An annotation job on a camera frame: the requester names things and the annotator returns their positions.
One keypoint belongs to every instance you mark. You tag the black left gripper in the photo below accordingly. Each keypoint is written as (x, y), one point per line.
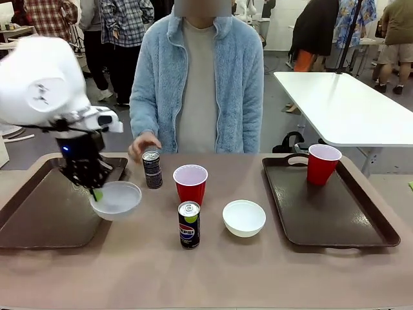
(80, 150)

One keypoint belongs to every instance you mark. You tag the translucent white plastic bowl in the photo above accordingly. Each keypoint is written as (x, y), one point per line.
(120, 202)

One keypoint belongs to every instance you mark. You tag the black slim drink can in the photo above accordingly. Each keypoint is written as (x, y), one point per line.
(152, 172)

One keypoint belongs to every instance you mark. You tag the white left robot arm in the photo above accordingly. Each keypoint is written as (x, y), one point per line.
(48, 80)

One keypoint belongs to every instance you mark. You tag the person's right hand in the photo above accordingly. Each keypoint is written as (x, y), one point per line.
(142, 144)

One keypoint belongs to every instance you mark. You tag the brown plastic serving tray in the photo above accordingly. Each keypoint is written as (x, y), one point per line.
(42, 206)
(326, 213)

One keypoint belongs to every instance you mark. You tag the white round fan base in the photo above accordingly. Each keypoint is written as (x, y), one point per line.
(13, 131)

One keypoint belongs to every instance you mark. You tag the red plastic party cup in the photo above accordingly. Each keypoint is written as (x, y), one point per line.
(190, 187)
(322, 166)

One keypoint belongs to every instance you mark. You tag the black Pepsi can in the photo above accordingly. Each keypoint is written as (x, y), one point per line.
(189, 226)

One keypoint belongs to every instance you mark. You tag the light blue fleece jacket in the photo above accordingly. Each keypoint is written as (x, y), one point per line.
(155, 80)

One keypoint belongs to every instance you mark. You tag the grey t-shirt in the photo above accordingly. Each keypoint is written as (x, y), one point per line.
(197, 90)

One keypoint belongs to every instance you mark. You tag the bystander in blue plaid shirt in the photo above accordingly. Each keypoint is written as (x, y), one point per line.
(124, 35)

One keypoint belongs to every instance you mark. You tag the opaque white bowl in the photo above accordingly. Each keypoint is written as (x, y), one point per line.
(244, 218)

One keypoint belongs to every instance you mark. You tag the bystander in red plaid shirt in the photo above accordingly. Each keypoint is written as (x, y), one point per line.
(51, 14)

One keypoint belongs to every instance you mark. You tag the black bag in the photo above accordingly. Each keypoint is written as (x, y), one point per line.
(288, 142)

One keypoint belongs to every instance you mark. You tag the bystander in black jacket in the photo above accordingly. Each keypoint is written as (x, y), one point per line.
(311, 35)

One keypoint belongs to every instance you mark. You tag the white folding table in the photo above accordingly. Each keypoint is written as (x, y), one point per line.
(348, 106)

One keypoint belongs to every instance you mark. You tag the black vertical pole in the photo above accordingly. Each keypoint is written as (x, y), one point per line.
(350, 32)

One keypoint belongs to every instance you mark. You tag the bystander in blue floral shirt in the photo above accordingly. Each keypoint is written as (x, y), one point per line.
(353, 24)

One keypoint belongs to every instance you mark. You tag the green cloth piece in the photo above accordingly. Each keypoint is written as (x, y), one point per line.
(410, 186)

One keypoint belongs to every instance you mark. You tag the bystander in olive shirt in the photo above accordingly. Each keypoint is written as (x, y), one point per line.
(397, 42)

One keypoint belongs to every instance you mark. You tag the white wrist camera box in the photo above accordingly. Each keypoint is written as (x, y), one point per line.
(103, 120)

